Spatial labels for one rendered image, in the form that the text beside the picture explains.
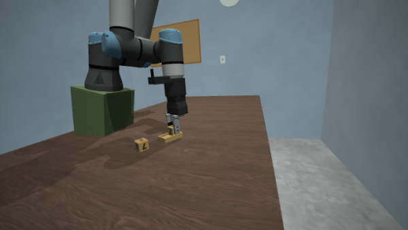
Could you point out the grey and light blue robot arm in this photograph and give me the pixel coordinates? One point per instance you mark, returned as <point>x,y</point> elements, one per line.
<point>120,46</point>

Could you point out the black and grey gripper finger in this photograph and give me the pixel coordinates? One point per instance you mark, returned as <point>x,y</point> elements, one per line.
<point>176,123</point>
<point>169,119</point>

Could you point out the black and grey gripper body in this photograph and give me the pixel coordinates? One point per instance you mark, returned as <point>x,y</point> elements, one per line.
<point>175,88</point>

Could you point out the tan wooden cube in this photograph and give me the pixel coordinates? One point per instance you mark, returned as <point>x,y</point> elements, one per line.
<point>171,130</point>
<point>142,145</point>

